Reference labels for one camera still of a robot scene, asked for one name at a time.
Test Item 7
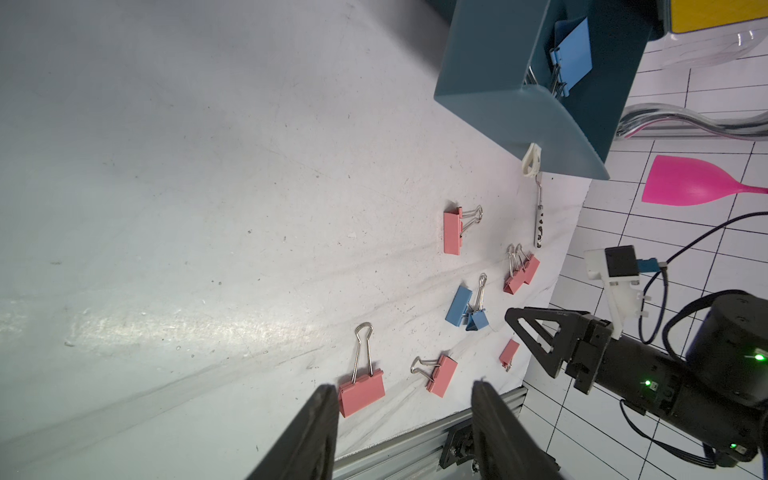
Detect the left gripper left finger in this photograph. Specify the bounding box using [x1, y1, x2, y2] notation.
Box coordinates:
[246, 384, 340, 480]

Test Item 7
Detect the pink plastic wine glass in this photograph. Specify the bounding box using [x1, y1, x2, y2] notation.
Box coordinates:
[641, 155, 767, 207]

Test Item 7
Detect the teal drawer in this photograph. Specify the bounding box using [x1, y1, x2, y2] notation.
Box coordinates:
[433, 1, 664, 180]

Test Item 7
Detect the pink clip lower centre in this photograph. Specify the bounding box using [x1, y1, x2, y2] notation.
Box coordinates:
[410, 354, 458, 398]

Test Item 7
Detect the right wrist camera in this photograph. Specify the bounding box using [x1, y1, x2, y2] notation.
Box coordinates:
[584, 245, 666, 340]

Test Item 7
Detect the pink clip far right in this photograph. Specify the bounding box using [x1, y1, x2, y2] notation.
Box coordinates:
[499, 339, 519, 371]

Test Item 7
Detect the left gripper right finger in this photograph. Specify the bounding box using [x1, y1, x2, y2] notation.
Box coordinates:
[471, 381, 562, 480]

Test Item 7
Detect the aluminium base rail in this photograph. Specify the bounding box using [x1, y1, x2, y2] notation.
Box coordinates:
[332, 383, 529, 480]

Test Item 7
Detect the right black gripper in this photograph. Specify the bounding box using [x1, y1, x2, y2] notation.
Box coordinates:
[504, 307, 684, 408]

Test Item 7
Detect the pink clip top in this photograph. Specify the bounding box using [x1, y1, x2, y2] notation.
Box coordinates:
[443, 205, 484, 256]

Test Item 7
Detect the clear wine glass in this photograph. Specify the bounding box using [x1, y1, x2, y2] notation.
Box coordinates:
[661, 27, 767, 69]

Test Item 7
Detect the chrome glass rack stand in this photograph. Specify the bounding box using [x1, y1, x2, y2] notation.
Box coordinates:
[615, 103, 767, 141]

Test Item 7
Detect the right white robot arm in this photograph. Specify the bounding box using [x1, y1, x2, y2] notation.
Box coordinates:
[505, 290, 767, 469]

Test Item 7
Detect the pink clip front left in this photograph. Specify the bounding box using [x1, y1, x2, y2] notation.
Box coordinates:
[339, 322, 386, 418]

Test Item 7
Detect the yellow top drawer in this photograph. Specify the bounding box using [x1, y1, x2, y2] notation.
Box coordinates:
[668, 0, 767, 34]

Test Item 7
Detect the blue clip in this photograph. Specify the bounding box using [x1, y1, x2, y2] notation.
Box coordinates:
[549, 17, 592, 97]
[466, 273, 489, 331]
[445, 285, 472, 326]

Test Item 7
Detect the pink clip right pair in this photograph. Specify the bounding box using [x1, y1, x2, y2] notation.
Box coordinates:
[503, 244, 527, 295]

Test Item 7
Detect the pink clip right upper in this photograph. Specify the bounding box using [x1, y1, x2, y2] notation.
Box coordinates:
[516, 244, 540, 284]

